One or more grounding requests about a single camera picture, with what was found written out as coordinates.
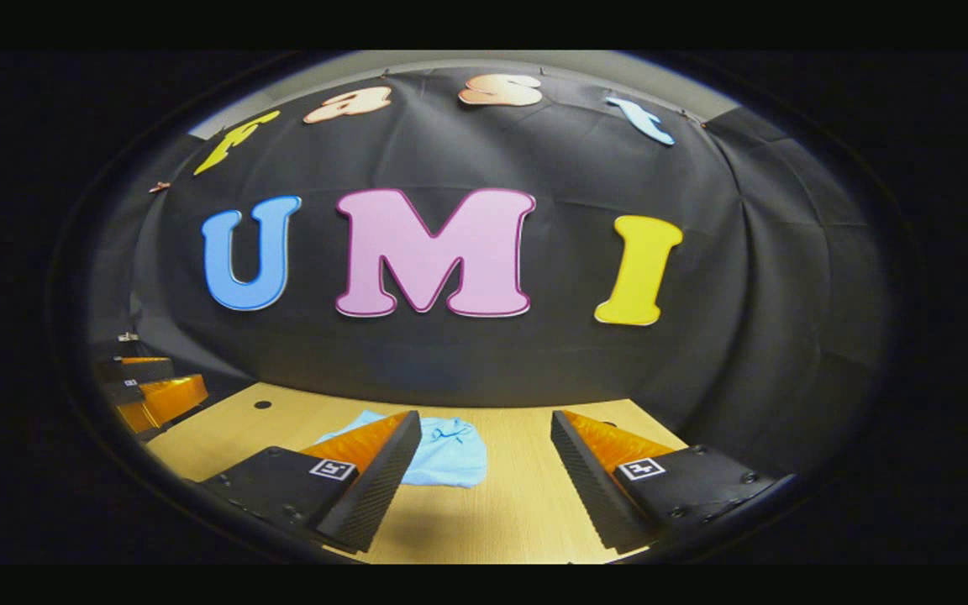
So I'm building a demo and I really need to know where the black backdrop cloth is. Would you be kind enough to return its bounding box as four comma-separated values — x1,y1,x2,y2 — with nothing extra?
85,67,892,480

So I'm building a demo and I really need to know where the light blue T-shirt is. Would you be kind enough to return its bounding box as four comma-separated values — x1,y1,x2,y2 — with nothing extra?
313,409,489,489

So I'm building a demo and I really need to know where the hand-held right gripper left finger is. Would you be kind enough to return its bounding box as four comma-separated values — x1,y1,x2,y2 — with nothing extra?
198,410,424,555

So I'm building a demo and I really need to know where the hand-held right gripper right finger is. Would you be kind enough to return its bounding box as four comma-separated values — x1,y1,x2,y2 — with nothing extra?
550,409,797,555

